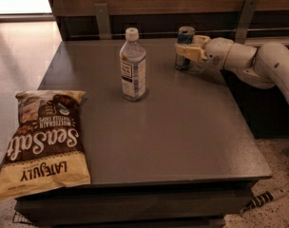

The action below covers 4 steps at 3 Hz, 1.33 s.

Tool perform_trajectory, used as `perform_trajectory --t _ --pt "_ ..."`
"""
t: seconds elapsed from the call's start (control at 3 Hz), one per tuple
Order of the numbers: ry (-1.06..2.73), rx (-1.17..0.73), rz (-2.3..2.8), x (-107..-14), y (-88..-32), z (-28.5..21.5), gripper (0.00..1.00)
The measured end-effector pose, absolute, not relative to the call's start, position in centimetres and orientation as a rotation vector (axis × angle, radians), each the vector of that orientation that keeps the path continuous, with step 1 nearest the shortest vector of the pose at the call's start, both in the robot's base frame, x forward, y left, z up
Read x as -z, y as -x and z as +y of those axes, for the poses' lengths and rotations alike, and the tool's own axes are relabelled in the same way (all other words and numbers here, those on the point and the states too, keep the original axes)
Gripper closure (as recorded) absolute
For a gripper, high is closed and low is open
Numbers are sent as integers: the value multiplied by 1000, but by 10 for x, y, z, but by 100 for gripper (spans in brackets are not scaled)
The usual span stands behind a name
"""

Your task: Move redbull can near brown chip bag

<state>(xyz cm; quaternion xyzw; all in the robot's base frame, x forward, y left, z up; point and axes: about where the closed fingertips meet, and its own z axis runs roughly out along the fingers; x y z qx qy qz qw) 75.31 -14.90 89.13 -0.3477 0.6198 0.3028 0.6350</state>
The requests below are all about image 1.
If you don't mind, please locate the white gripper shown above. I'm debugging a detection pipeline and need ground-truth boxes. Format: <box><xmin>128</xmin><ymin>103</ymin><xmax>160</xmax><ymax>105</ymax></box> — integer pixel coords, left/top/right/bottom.
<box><xmin>175</xmin><ymin>35</ymin><xmax>234</xmax><ymax>69</ymax></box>

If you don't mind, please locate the blue silver redbull can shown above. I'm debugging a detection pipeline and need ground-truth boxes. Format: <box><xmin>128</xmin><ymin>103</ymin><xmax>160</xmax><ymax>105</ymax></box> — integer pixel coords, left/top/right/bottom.
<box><xmin>175</xmin><ymin>27</ymin><xmax>195</xmax><ymax>70</ymax></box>

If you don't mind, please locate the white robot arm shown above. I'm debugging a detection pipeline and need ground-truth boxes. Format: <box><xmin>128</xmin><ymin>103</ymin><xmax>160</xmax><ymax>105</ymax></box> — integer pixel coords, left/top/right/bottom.
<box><xmin>175</xmin><ymin>35</ymin><xmax>289</xmax><ymax>105</ymax></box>

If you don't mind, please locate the brown sea salt chip bag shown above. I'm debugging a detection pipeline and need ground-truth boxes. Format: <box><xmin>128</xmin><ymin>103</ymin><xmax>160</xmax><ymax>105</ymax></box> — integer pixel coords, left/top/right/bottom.
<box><xmin>0</xmin><ymin>90</ymin><xmax>90</xmax><ymax>200</ymax></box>

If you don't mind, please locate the clear plastic water bottle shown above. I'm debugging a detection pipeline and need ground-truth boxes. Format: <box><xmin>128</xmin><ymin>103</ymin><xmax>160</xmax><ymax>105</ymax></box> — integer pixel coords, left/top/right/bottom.
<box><xmin>120</xmin><ymin>28</ymin><xmax>146</xmax><ymax>101</ymax></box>

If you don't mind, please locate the striped object on floor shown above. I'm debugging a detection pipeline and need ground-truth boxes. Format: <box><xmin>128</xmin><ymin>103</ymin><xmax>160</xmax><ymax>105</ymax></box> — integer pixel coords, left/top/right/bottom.
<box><xmin>241</xmin><ymin>188</ymin><xmax>287</xmax><ymax>213</ymax></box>

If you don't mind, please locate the right metal rail bracket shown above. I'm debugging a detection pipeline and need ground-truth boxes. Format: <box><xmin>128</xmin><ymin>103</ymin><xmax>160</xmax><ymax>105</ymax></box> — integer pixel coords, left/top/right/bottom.
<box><xmin>234</xmin><ymin>0</ymin><xmax>259</xmax><ymax>44</ymax></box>

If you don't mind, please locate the metal rail bracket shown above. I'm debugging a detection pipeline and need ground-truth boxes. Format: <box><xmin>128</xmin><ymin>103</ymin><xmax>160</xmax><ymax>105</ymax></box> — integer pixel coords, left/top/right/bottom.
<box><xmin>234</xmin><ymin>0</ymin><xmax>259</xmax><ymax>44</ymax></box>
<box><xmin>94</xmin><ymin>3</ymin><xmax>112</xmax><ymax>40</ymax></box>

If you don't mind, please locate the left metal rail bracket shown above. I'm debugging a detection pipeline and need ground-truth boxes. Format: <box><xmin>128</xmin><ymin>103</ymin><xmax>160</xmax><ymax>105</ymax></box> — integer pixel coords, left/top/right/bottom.
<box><xmin>94</xmin><ymin>3</ymin><xmax>112</xmax><ymax>40</ymax></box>

